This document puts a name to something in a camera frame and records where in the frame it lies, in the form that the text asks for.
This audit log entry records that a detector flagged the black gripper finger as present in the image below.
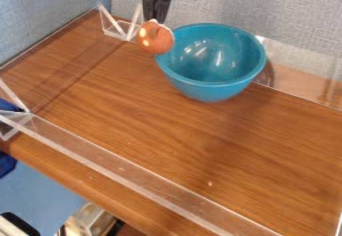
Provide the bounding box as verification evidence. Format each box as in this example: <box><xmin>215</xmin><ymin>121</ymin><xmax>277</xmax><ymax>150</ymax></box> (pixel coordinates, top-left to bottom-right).
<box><xmin>155</xmin><ymin>0</ymin><xmax>172</xmax><ymax>23</ymax></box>
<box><xmin>143</xmin><ymin>0</ymin><xmax>155</xmax><ymax>21</ymax></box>

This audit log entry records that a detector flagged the brown and white toy mushroom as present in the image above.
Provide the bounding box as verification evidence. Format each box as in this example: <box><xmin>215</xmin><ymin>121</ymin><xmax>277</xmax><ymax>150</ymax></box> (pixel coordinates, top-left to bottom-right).
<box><xmin>136</xmin><ymin>19</ymin><xmax>175</xmax><ymax>54</ymax></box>

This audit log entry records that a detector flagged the blue bowl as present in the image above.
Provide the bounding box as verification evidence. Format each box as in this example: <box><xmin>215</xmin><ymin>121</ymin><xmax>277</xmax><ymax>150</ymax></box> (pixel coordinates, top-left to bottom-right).
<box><xmin>155</xmin><ymin>23</ymin><xmax>267</xmax><ymax>102</ymax></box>

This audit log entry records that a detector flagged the clear acrylic back barrier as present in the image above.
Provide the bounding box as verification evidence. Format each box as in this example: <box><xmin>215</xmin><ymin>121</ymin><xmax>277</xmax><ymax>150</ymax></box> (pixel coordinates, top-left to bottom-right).
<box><xmin>251</xmin><ymin>34</ymin><xmax>342</xmax><ymax>111</ymax></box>

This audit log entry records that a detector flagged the clear acrylic barrier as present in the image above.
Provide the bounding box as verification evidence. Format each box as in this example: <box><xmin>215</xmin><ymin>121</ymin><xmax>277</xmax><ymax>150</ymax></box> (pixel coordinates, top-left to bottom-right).
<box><xmin>0</xmin><ymin>110</ymin><xmax>283</xmax><ymax>236</ymax></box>
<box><xmin>251</xmin><ymin>34</ymin><xmax>342</xmax><ymax>111</ymax></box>

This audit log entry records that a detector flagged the clear acrylic front barrier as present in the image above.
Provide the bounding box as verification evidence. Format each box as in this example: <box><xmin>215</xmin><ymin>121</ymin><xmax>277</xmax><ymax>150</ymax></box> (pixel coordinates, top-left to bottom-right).
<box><xmin>0</xmin><ymin>110</ymin><xmax>283</xmax><ymax>236</ymax></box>

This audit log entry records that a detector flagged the blue object at left edge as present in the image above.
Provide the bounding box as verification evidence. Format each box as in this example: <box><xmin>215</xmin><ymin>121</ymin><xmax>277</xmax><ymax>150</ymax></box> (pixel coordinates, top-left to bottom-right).
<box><xmin>0</xmin><ymin>98</ymin><xmax>24</xmax><ymax>180</ymax></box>

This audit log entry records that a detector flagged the metallic object under table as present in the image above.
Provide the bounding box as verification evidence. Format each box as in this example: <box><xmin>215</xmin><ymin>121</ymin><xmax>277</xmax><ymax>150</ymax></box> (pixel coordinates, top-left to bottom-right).
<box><xmin>56</xmin><ymin>203</ymin><xmax>117</xmax><ymax>236</ymax></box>

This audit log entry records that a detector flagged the black white object bottom left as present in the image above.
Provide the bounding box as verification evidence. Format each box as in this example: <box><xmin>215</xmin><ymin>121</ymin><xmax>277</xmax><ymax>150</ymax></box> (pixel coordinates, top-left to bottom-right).
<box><xmin>0</xmin><ymin>212</ymin><xmax>40</xmax><ymax>236</ymax></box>

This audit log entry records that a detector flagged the clear acrylic corner bracket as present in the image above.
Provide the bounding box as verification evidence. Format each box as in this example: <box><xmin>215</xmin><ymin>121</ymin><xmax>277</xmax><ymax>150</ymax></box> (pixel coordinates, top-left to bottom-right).
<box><xmin>0</xmin><ymin>79</ymin><xmax>32</xmax><ymax>141</ymax></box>
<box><xmin>97</xmin><ymin>4</ymin><xmax>143</xmax><ymax>42</ymax></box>

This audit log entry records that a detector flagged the clear acrylic left corner bracket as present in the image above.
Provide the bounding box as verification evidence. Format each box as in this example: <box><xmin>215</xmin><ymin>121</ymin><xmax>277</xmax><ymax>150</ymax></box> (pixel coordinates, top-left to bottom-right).
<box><xmin>0</xmin><ymin>79</ymin><xmax>32</xmax><ymax>141</ymax></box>

